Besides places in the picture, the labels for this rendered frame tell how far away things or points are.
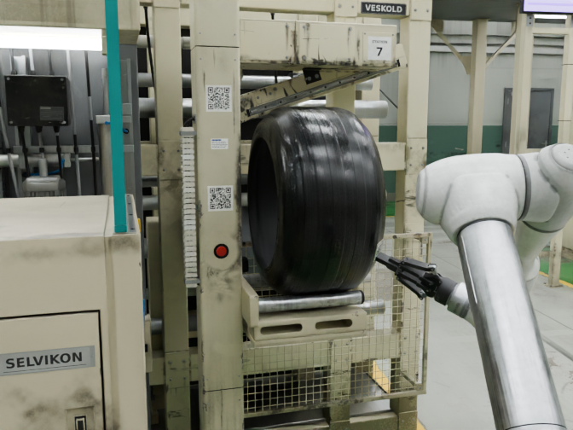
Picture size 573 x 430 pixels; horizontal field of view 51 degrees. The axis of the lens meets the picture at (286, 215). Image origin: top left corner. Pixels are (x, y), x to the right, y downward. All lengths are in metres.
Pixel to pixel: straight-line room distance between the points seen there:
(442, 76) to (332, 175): 10.16
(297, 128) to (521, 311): 0.90
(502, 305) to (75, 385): 0.70
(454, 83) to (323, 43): 9.78
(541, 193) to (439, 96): 10.54
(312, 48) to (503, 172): 1.09
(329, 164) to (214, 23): 0.52
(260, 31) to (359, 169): 0.65
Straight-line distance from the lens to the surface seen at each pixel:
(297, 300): 1.82
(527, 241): 1.38
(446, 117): 11.77
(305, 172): 1.63
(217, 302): 1.84
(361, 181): 1.68
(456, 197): 1.15
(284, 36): 2.09
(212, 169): 1.76
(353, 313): 1.86
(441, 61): 11.76
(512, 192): 1.18
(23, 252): 0.98
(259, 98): 2.19
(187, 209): 1.78
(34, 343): 1.02
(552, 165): 1.20
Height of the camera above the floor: 1.44
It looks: 9 degrees down
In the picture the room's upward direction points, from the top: straight up
